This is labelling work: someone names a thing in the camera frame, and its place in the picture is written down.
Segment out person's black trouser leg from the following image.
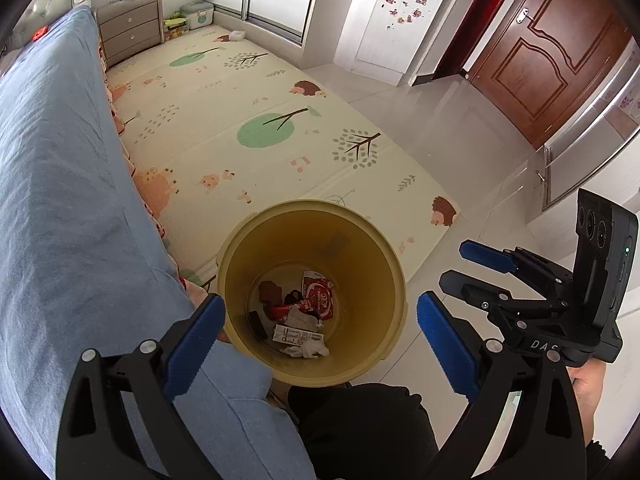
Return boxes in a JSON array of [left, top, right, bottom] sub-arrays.
[[287, 382, 441, 480]]

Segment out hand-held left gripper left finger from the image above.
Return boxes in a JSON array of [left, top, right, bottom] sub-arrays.
[[55, 293, 227, 480]]

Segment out white cabinet with stickers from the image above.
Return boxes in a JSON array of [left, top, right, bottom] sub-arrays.
[[334, 0, 458, 87]]

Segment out brown wooden door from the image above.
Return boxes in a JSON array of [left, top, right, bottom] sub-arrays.
[[462, 0, 633, 150]]

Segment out yellow trash bin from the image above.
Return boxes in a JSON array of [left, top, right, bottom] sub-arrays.
[[216, 200, 408, 388]]

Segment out dark red door frame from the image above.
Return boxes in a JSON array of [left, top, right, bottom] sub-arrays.
[[412, 0, 528, 88]]

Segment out bed with blue sheet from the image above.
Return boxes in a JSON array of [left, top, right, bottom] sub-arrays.
[[0, 6, 318, 480]]

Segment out grey nightstand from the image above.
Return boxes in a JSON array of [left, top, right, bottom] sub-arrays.
[[95, 0, 166, 68]]

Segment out person's right hand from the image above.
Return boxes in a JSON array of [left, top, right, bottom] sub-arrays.
[[569, 361, 608, 449]]

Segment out white framed glass door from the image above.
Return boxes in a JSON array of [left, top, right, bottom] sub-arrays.
[[542, 35, 640, 211]]

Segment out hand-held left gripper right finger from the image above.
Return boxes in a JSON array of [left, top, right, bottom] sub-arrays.
[[416, 291, 586, 480]]

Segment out green white storage box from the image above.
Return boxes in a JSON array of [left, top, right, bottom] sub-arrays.
[[180, 1, 216, 31]]

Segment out maroon cloth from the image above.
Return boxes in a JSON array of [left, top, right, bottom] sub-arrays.
[[258, 280, 283, 306]]

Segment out red plastic wrapper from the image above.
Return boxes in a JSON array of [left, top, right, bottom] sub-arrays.
[[265, 300, 306, 321]]

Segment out cream printed play mat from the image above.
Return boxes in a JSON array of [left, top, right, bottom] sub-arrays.
[[102, 24, 461, 286]]

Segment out white tissue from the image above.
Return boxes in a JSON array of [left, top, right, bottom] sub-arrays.
[[282, 340, 331, 359], [285, 306, 321, 331]]

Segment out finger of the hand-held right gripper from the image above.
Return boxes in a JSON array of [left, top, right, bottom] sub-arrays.
[[459, 240, 571, 297], [438, 269, 531, 311]]

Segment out red white wrapper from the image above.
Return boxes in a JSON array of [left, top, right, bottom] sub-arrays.
[[301, 270, 337, 321]]

